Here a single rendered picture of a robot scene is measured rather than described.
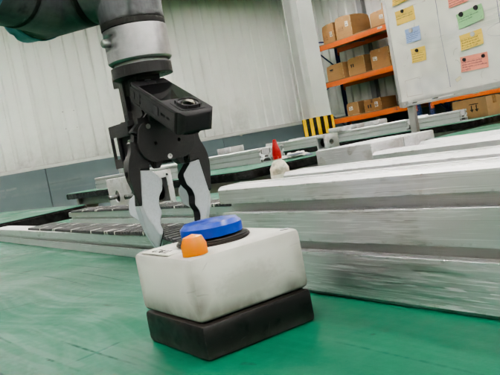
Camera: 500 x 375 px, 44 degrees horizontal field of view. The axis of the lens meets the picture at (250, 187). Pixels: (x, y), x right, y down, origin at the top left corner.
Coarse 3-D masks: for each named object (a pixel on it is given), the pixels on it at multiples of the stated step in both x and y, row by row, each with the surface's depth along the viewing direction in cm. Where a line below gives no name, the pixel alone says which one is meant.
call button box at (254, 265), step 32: (160, 256) 38; (224, 256) 36; (256, 256) 37; (288, 256) 38; (160, 288) 39; (192, 288) 35; (224, 288) 36; (256, 288) 37; (288, 288) 38; (160, 320) 40; (192, 320) 36; (224, 320) 36; (256, 320) 37; (288, 320) 38; (192, 352) 37; (224, 352) 36
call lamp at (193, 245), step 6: (192, 234) 36; (198, 234) 36; (186, 240) 36; (192, 240) 35; (198, 240) 36; (204, 240) 36; (186, 246) 35; (192, 246) 35; (198, 246) 35; (204, 246) 36; (186, 252) 36; (192, 252) 35; (198, 252) 35; (204, 252) 36
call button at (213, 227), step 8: (224, 216) 41; (232, 216) 40; (192, 224) 40; (200, 224) 39; (208, 224) 38; (216, 224) 38; (224, 224) 38; (232, 224) 39; (240, 224) 40; (184, 232) 39; (192, 232) 39; (200, 232) 38; (208, 232) 38; (216, 232) 38; (224, 232) 38; (232, 232) 39
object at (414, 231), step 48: (240, 192) 52; (288, 192) 46; (336, 192) 42; (384, 192) 38; (432, 192) 35; (480, 192) 34; (336, 240) 43; (384, 240) 39; (432, 240) 36; (480, 240) 33; (336, 288) 44; (384, 288) 40; (432, 288) 36; (480, 288) 34
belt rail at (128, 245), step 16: (0, 240) 149; (16, 240) 135; (32, 240) 123; (48, 240) 116; (64, 240) 108; (80, 240) 100; (96, 240) 92; (112, 240) 87; (128, 240) 82; (144, 240) 77; (128, 256) 83
